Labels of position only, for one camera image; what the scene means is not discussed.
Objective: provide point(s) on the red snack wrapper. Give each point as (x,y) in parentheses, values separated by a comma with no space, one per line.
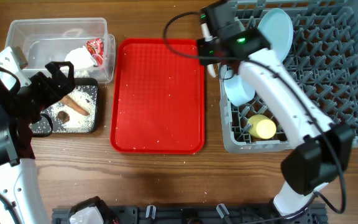
(96,49)

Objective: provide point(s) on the light blue plate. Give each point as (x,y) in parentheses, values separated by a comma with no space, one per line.
(277,28)

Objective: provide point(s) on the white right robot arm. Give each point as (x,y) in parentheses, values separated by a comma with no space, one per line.
(321,149)

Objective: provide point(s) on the clear plastic waste bin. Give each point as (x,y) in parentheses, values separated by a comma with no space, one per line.
(46,40)

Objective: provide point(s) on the white plastic spoon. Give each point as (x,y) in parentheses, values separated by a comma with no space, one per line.
(211,70)

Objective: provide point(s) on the white rice pile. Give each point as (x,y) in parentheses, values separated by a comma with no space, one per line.
(84,95)

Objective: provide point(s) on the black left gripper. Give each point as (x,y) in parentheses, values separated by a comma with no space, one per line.
(66,84)

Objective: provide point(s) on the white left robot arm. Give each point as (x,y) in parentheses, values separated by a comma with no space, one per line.
(20,106)

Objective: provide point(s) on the brown carrot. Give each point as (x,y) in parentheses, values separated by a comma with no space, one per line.
(66,100)

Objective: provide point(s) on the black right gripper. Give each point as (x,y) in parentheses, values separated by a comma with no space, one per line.
(203,60)

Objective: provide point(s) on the black food waste tray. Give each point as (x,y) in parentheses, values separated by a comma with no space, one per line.
(44,127)

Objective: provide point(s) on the red serving tray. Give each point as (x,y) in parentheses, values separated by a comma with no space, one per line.
(158,103)

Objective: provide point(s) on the crumpled white tissue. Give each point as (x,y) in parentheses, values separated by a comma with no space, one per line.
(81,58)

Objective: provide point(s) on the light blue rice bowl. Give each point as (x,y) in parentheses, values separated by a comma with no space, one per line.
(237,90)

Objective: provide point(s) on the yellow plastic cup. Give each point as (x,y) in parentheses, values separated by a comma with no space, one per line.
(261,127)

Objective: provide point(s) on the brown food lump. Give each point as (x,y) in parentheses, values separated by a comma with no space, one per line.
(63,117)

